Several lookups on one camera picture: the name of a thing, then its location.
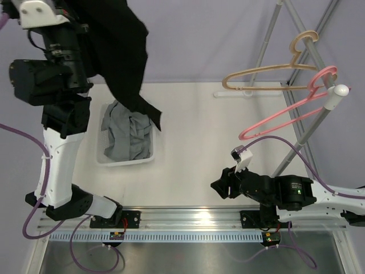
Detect silver clothes rack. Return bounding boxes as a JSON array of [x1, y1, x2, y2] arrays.
[[212, 0, 351, 178]]

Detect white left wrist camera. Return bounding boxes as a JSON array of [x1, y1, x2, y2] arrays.
[[11, 0, 70, 30]]

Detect white plastic basket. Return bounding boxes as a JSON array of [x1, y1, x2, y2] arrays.
[[95, 101, 157, 167]]

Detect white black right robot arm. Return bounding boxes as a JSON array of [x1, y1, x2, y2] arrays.
[[210, 168, 364, 229]]

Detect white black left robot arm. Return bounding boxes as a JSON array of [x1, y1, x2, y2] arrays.
[[2, 1, 123, 228]]

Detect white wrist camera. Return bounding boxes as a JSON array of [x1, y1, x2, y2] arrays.
[[11, 0, 70, 30], [230, 146, 253, 173]]

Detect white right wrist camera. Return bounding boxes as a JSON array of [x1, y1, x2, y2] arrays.
[[230, 146, 253, 173]]

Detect grey shirt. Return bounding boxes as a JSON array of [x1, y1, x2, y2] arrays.
[[101, 99, 154, 163]]

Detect pink plastic hanger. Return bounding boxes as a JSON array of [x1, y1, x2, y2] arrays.
[[238, 65, 353, 142]]

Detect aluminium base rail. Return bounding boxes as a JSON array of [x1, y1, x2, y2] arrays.
[[36, 206, 348, 232]]

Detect black shirt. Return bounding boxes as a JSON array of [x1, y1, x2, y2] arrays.
[[70, 1, 162, 128]]

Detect white slotted cable duct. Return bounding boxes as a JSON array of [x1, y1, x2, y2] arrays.
[[50, 231, 263, 243]]

